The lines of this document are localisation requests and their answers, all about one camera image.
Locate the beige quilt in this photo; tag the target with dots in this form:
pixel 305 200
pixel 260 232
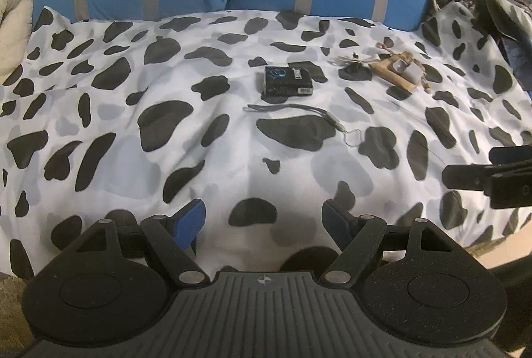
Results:
pixel 16 8

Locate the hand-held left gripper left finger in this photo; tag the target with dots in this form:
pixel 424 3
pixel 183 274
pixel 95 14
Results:
pixel 192 221

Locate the cow print blanket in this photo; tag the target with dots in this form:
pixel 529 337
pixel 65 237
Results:
pixel 187 125

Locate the grey oval case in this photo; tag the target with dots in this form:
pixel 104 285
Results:
pixel 400 67

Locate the small black clip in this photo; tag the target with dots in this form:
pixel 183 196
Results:
pixel 354 69

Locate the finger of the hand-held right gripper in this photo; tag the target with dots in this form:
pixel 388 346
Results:
pixel 465 176
pixel 509 155

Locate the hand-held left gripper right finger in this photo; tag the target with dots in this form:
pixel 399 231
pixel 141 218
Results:
pixel 336 221

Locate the small black box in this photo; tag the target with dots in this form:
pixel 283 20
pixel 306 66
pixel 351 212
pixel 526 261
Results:
pixel 286 82

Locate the white square card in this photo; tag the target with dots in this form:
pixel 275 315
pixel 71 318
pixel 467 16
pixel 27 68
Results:
pixel 412 73

